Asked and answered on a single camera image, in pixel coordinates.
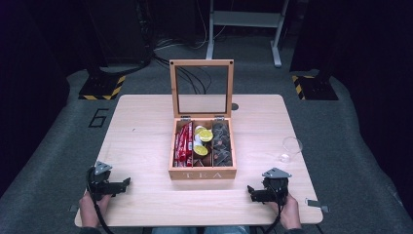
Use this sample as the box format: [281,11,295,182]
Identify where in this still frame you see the person's right hand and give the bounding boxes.
[272,192,303,231]

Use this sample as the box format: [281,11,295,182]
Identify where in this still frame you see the black stand base striped edge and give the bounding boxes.
[290,74,339,101]
[78,73,127,101]

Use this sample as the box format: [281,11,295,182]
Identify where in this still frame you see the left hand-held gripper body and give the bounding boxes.
[87,161,119,201]

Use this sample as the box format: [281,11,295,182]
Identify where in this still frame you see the bundle of floor cables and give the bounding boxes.
[151,0,228,96]

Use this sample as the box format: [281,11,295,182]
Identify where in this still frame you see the clear glass cup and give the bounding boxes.
[278,136,304,164]

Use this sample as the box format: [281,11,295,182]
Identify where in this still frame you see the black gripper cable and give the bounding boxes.
[263,186,284,234]
[85,167,115,234]

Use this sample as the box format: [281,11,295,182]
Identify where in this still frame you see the person's left hand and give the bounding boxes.
[78,190,113,229]

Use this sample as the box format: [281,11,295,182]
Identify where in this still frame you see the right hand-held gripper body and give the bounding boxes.
[261,167,292,207]

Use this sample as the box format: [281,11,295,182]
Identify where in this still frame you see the wooden tea box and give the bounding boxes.
[168,58,238,181]

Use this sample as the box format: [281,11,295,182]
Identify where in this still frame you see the white metal stand frame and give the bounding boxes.
[206,0,290,68]

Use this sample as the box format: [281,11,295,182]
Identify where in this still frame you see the pile of dark tea bags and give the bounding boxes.
[211,122,234,168]

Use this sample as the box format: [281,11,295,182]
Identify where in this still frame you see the person's legs in jeans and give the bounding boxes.
[151,225,251,234]

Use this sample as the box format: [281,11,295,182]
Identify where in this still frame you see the row of red packets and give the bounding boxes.
[172,121,195,168]

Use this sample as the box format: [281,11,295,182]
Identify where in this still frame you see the dark cabinet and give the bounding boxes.
[85,0,151,67]

